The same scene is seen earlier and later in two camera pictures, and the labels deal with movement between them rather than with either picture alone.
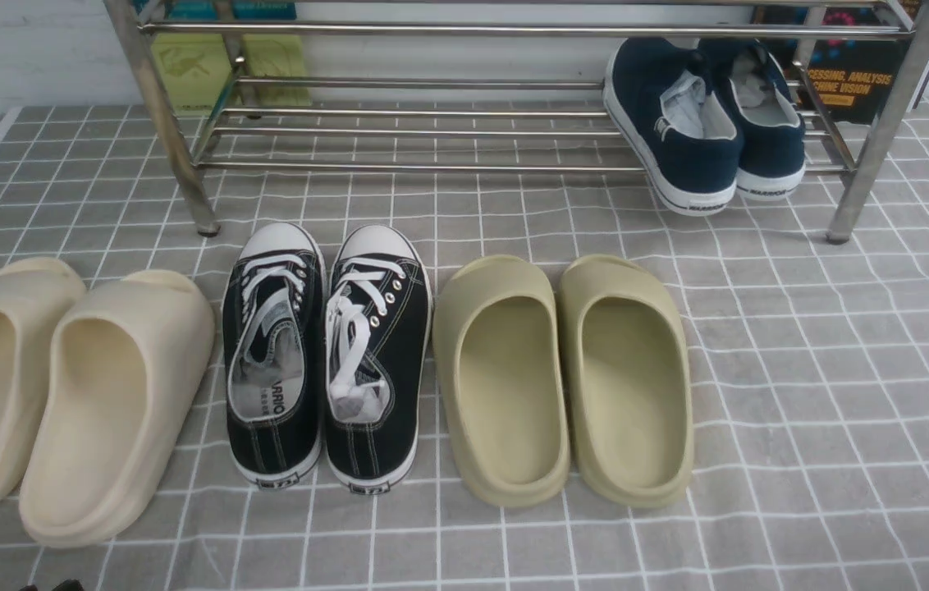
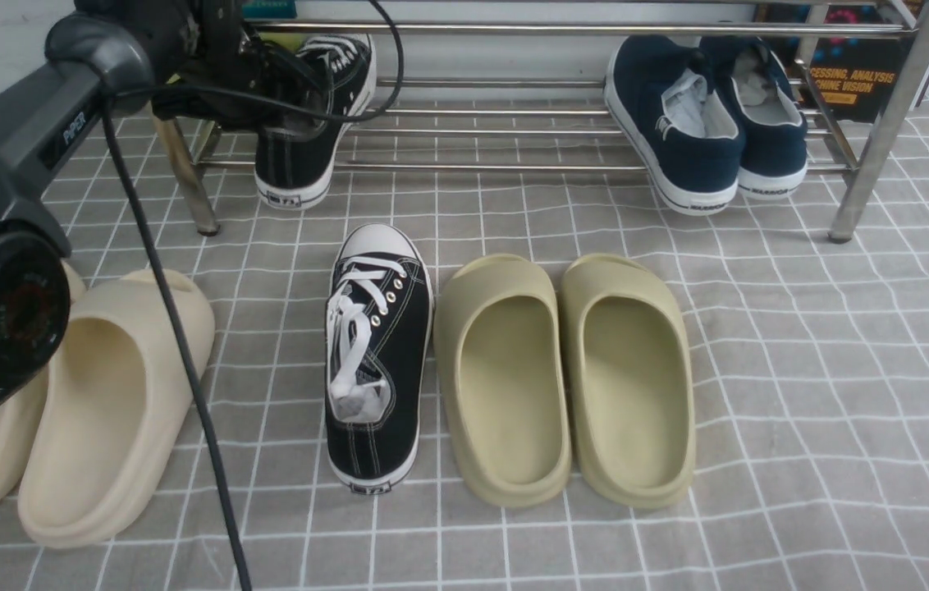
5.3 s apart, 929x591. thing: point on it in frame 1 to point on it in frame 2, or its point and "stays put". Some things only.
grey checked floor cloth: (841, 390) stays put
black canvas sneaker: (274, 315) to (295, 166)
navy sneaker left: (678, 129) stays put
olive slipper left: (502, 373) stays put
